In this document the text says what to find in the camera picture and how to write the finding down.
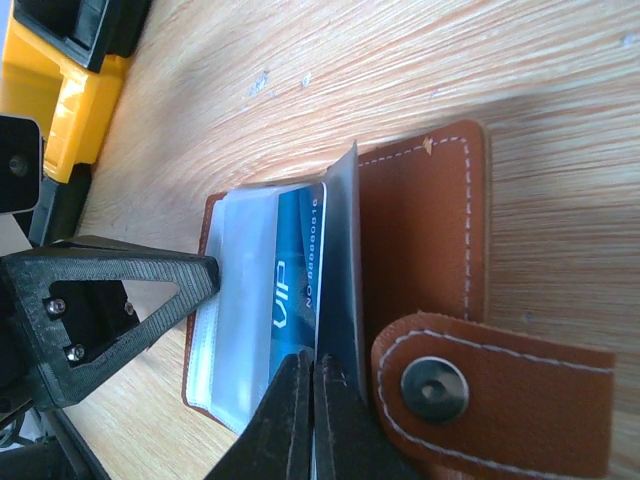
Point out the black bin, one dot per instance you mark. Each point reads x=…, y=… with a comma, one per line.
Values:
x=86, y=31
x=58, y=212

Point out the black bin left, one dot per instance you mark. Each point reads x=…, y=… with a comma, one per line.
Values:
x=58, y=212

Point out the black bin right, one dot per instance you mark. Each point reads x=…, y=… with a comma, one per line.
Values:
x=86, y=31

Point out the blue VIP card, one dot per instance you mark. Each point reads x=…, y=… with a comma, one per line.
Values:
x=298, y=265

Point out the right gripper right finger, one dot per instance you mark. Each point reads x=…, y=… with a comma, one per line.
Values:
x=348, y=443

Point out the brown leather card holder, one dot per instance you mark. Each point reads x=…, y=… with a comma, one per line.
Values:
x=403, y=309

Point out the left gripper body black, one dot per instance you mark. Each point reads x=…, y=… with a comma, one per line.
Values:
x=47, y=446

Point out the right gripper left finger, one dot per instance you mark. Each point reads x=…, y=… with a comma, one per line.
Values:
x=276, y=444

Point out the yellow bin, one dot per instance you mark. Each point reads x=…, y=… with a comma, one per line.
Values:
x=72, y=105

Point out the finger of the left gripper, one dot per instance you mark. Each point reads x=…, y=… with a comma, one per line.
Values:
x=52, y=382

